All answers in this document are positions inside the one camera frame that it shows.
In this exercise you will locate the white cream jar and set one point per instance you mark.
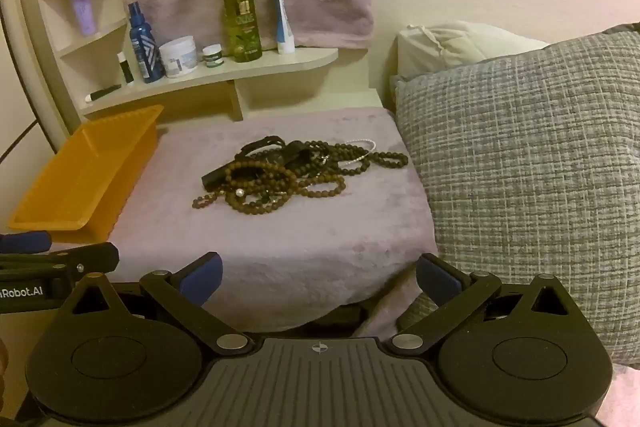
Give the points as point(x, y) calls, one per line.
point(178, 57)

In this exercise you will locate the white wooden shelf unit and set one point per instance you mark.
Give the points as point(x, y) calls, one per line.
point(280, 64)

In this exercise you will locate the pink fleece table cover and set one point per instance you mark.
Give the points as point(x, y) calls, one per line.
point(300, 247)

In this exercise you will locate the grey checked pillow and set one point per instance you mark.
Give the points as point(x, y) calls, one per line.
point(525, 167)

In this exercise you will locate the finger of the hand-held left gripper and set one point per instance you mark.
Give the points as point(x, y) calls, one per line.
point(27, 241)
point(85, 254)

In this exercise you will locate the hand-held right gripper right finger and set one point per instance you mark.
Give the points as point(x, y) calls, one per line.
point(437, 279)

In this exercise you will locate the dark green tube white cap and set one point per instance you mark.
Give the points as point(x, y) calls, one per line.
point(105, 93)

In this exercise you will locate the blue white tube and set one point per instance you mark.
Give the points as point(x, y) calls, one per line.
point(284, 22)

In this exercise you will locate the blue spray bottle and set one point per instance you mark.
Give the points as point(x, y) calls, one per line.
point(144, 47)

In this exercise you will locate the orange plastic tray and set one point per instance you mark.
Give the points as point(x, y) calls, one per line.
point(75, 177)

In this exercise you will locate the black round-face wristwatch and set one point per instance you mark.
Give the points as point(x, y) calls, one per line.
point(217, 177)

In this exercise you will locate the green spray bottle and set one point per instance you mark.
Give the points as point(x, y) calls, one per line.
point(241, 17)

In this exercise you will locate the black white lip balm stick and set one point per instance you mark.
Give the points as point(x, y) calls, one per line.
point(125, 69)

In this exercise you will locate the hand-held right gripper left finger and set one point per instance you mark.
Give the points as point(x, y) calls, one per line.
point(202, 279)

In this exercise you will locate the small green-lid jar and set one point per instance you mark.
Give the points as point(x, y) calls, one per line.
point(213, 57)

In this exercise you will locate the purple tube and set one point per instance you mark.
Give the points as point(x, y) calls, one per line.
point(82, 9)

